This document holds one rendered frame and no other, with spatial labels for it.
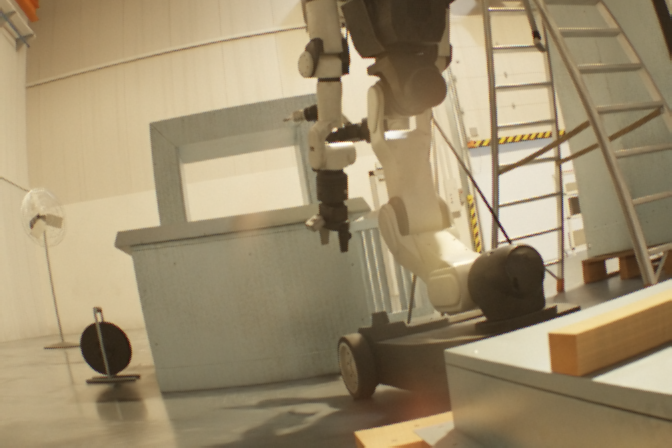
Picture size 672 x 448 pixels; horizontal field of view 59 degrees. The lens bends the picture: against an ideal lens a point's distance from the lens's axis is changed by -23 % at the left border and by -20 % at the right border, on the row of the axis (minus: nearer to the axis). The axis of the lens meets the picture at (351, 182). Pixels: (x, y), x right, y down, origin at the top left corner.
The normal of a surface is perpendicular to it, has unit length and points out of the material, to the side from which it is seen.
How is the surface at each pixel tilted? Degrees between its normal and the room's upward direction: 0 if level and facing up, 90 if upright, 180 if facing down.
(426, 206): 76
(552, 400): 90
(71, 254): 90
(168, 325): 90
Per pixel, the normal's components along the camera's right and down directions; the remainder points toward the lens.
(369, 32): -0.82, 0.30
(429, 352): -0.79, 0.05
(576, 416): -0.98, 0.15
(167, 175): 0.13, -0.15
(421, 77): 0.31, -0.04
